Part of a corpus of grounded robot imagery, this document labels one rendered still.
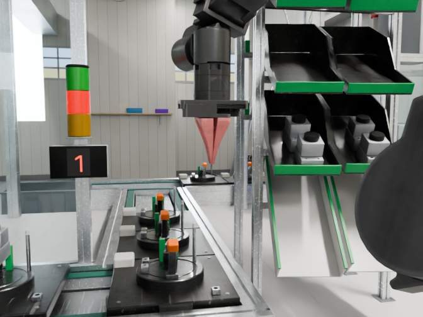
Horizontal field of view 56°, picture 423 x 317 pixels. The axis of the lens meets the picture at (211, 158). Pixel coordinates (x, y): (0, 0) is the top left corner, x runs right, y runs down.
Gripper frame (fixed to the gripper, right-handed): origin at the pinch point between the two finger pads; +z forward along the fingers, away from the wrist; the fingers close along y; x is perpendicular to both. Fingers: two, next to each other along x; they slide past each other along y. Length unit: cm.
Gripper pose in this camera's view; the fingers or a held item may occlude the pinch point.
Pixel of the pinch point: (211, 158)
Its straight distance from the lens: 63.1
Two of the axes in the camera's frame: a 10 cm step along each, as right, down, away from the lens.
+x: 1.7, 1.2, -9.8
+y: -9.9, 0.1, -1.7
